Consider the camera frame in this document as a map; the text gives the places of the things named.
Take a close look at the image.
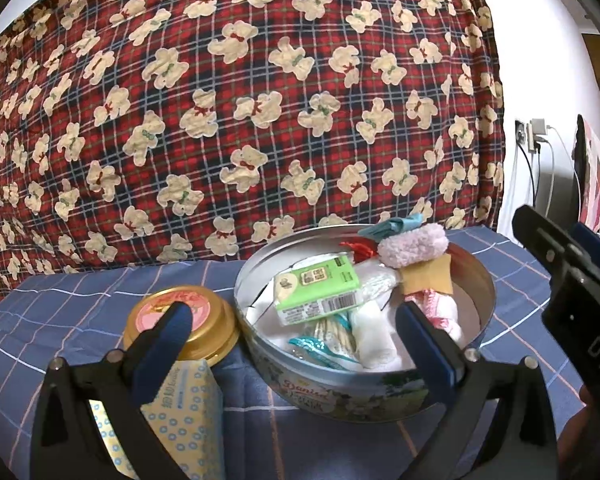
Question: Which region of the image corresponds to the red knot ornament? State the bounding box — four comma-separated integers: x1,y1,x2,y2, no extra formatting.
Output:
339,239,382,263

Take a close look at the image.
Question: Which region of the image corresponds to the gold tin lid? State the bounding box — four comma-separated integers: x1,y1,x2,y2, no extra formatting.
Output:
124,285,241,367

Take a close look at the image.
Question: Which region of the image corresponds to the blue checked bed sheet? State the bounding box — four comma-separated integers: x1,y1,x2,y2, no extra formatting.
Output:
0,225,598,480

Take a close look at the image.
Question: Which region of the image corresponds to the green tissue pack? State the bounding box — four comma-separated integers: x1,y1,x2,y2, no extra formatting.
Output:
273,255,362,329

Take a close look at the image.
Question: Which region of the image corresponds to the clear plastic bag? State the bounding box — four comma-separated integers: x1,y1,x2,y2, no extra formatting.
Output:
359,267,402,303

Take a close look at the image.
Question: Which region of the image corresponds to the black cable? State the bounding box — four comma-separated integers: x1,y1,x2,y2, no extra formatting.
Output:
516,144,540,207

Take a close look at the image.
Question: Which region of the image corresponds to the teal cloth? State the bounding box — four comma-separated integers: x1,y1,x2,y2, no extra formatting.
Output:
357,213,425,242

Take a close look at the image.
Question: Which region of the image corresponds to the white charger cable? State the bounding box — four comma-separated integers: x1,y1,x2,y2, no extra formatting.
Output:
541,126,583,213

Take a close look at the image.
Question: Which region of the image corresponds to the cotton swab pack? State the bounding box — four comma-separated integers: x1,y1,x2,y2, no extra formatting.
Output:
288,317,363,368

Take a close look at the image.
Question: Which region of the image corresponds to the pink fluffy cloth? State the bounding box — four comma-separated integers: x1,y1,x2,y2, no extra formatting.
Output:
377,223,450,267

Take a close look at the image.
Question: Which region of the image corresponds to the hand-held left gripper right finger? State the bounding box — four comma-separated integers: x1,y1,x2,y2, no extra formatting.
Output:
395,301,561,480

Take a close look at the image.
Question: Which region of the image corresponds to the round metal cookie tin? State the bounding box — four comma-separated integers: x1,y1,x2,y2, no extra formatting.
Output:
232,223,497,424

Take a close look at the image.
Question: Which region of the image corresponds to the yellow sponge cloth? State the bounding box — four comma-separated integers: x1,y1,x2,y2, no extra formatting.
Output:
399,254,454,294

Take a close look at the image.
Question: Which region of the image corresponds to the pink patterned board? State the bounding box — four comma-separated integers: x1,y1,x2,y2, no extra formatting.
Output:
571,114,600,242

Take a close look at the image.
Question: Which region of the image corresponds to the person's right hand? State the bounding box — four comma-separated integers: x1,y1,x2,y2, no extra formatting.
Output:
556,384,600,480

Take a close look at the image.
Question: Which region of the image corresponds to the red plaid bear-print blanket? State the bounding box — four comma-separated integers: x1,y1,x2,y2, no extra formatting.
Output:
0,0,507,318

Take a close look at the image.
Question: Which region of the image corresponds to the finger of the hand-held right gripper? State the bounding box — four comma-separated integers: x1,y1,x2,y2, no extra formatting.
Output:
511,204,583,283
566,221,600,283

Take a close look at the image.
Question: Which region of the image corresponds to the yellow ring-print tissue pack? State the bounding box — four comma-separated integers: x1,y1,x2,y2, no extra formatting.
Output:
87,359,226,480

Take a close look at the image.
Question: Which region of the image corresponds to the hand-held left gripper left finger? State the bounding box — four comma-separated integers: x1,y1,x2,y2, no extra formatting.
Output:
30,301,194,480

